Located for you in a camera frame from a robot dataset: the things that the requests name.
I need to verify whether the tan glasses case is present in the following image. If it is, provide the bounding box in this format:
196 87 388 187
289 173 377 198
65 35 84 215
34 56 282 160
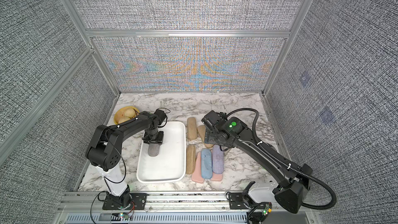
187 117 198 140
186 145 197 175
198 125 214 149

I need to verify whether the blue glasses case front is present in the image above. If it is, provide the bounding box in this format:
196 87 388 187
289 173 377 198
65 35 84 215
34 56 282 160
201 149 212 179

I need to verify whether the grey fabric glasses case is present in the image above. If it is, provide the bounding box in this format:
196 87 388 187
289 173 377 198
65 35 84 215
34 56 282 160
148 143 161 157

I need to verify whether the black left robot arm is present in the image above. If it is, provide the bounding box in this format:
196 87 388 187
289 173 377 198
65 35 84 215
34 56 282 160
86 109 167 206

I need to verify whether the tan glasses case front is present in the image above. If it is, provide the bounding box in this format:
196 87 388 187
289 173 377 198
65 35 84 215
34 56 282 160
186 145 197 175

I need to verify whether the grey rectangular glasses case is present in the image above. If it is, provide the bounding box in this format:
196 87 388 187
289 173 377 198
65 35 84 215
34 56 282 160
220 147 232 156

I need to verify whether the purple fabric glasses case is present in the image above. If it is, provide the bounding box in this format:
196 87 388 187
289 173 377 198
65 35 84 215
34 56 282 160
212 145 224 174

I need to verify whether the white plastic storage tray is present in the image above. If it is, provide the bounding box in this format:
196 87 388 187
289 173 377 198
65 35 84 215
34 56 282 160
136 121 186 184

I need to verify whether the black corrugated cable conduit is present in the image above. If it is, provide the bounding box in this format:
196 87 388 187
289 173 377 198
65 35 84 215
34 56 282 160
226 108 337 209

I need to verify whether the tan glasses case back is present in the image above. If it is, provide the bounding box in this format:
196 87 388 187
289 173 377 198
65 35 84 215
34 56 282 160
187 117 198 140

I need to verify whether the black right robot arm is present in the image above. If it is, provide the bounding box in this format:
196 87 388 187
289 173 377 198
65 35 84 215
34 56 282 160
202 108 313 214

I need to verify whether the pink glasses case left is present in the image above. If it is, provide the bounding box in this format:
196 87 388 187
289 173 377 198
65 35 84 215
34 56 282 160
191 152 205 184

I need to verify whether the pink glasses case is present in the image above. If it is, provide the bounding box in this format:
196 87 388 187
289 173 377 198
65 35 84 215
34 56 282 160
210 172 223 182
191 152 205 184

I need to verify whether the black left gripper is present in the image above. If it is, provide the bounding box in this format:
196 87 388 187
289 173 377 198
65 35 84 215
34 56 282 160
145 128 165 144

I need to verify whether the steamed bun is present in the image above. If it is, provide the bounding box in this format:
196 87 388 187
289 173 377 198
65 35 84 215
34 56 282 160
118 116 131 124
123 108 137 118

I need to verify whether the pink glasses case right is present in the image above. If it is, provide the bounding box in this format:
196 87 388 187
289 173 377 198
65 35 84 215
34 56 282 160
210 172 223 182

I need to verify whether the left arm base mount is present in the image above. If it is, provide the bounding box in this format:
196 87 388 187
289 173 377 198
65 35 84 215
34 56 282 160
102 193 148 211

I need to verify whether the aluminium front rail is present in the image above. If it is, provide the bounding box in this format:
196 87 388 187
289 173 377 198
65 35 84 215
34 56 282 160
53 191 322 224

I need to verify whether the yellow bamboo steamer basket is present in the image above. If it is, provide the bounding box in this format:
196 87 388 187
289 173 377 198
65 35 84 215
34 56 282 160
114 106 140 124

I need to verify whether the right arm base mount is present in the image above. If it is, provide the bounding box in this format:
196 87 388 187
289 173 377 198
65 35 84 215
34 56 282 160
226 181 276 209

